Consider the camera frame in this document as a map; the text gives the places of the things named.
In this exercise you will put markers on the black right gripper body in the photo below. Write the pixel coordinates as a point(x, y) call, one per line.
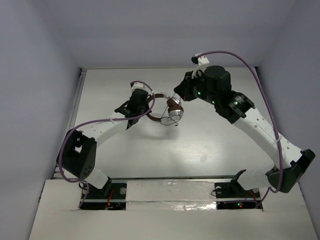
point(196, 86)

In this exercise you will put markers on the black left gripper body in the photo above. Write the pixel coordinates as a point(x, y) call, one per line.
point(141, 99)

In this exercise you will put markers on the brown silver headphones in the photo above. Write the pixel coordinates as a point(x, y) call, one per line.
point(174, 110)

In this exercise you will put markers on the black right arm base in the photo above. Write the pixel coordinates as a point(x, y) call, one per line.
point(230, 195)

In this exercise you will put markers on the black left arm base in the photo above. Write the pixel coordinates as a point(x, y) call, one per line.
point(111, 197)

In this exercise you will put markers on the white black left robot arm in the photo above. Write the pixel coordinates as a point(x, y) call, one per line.
point(77, 156)

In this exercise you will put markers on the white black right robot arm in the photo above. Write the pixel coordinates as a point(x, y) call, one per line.
point(213, 85)

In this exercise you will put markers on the white front board with tape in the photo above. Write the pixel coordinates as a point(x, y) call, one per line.
point(59, 218)

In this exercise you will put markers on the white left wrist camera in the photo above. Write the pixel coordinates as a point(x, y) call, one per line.
point(137, 85)

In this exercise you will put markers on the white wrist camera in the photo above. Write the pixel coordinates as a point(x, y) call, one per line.
point(201, 63)
point(137, 85)

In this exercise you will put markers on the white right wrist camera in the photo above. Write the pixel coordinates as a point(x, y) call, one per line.
point(201, 63)

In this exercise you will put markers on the aluminium rail left table edge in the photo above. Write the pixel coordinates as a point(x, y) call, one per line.
point(76, 100)

